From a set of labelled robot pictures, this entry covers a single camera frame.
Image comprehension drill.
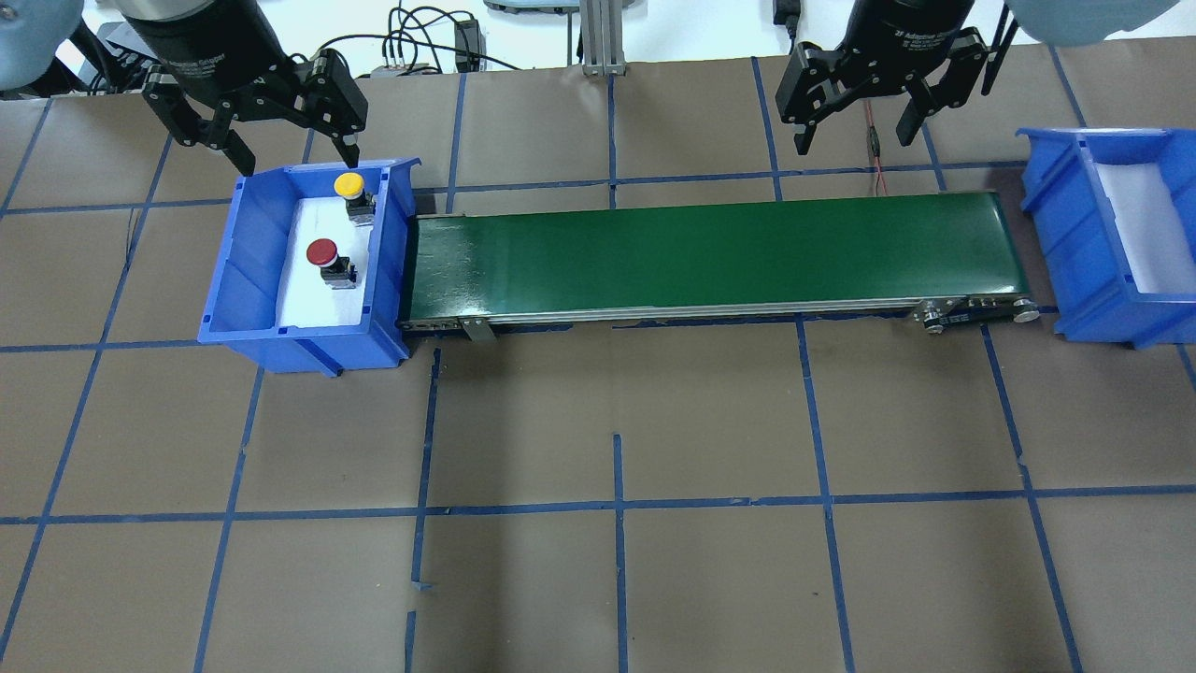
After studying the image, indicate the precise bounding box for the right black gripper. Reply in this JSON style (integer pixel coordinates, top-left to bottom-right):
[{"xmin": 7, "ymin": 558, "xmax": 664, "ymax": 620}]
[{"xmin": 777, "ymin": 1, "xmax": 990, "ymax": 157}]

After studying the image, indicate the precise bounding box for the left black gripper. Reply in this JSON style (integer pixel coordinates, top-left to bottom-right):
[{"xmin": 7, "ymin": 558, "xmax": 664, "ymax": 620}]
[{"xmin": 120, "ymin": 1, "xmax": 368, "ymax": 178}]

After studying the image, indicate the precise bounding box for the yellow push button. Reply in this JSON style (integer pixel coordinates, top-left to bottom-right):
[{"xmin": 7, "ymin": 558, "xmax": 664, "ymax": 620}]
[{"xmin": 334, "ymin": 171, "xmax": 377, "ymax": 226}]

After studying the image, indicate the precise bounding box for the red push button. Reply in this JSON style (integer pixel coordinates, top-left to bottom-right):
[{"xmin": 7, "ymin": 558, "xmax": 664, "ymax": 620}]
[{"xmin": 305, "ymin": 237, "xmax": 358, "ymax": 290}]

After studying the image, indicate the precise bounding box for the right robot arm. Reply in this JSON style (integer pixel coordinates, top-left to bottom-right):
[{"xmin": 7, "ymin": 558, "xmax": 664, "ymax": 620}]
[{"xmin": 775, "ymin": 1, "xmax": 1172, "ymax": 154}]

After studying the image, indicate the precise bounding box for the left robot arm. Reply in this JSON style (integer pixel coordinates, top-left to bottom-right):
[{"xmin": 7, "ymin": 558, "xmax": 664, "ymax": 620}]
[{"xmin": 4, "ymin": 1, "xmax": 368, "ymax": 178}]

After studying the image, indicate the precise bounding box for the left blue plastic bin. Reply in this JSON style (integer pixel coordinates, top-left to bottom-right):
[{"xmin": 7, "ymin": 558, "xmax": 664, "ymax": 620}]
[{"xmin": 197, "ymin": 157, "xmax": 420, "ymax": 378}]

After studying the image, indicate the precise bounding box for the blue plastic bin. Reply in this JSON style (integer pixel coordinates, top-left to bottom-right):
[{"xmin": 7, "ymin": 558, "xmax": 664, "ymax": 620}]
[
  {"xmin": 1019, "ymin": 127, "xmax": 1195, "ymax": 349},
  {"xmin": 197, "ymin": 157, "xmax": 420, "ymax": 378}
]

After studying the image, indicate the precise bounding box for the green conveyor belt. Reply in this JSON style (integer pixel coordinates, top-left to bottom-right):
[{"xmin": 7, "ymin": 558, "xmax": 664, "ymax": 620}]
[{"xmin": 396, "ymin": 192, "xmax": 1041, "ymax": 334}]

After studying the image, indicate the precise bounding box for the white foam pad left bin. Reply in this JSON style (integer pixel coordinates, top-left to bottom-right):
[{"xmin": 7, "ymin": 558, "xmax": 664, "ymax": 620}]
[{"xmin": 275, "ymin": 196, "xmax": 376, "ymax": 328}]

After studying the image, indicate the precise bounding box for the white foam pad bin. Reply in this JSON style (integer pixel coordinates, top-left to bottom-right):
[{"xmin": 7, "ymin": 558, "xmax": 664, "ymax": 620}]
[
  {"xmin": 275, "ymin": 196, "xmax": 376, "ymax": 328},
  {"xmin": 1096, "ymin": 163, "xmax": 1195, "ymax": 294}
]

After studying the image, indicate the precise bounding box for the black power adapter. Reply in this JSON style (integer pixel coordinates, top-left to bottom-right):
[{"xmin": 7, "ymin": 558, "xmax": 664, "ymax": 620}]
[{"xmin": 453, "ymin": 19, "xmax": 486, "ymax": 73}]

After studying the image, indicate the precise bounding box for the right blue plastic bin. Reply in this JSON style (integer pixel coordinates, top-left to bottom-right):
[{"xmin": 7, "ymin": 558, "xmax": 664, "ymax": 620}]
[{"xmin": 1019, "ymin": 127, "xmax": 1195, "ymax": 349}]

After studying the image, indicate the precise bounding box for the white foam pad right bin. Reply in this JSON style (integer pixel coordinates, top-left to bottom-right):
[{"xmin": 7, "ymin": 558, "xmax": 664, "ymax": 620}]
[{"xmin": 1096, "ymin": 163, "xmax": 1195, "ymax": 294}]

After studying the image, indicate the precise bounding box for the red black wire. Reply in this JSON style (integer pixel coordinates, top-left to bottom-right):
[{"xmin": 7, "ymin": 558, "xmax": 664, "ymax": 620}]
[{"xmin": 861, "ymin": 98, "xmax": 889, "ymax": 197}]

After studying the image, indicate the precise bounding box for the aluminium frame post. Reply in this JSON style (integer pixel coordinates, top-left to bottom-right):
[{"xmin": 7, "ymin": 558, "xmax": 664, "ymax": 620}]
[{"xmin": 579, "ymin": 0, "xmax": 627, "ymax": 77}]

